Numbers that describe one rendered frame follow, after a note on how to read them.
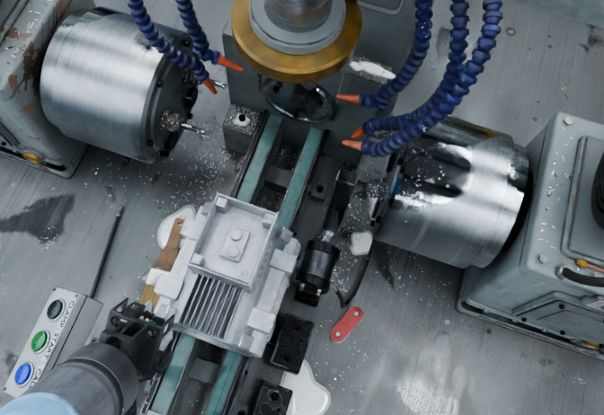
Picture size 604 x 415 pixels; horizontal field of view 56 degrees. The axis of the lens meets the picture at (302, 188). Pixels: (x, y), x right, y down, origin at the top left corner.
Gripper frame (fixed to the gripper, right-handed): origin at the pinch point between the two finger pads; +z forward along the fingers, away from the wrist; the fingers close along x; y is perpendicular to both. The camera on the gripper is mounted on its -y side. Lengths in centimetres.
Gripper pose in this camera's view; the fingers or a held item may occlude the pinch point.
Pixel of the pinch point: (159, 330)
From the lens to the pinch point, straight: 91.3
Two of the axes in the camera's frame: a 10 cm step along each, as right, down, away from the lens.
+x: -9.5, -3.1, 0.7
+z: 1.1, -1.3, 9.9
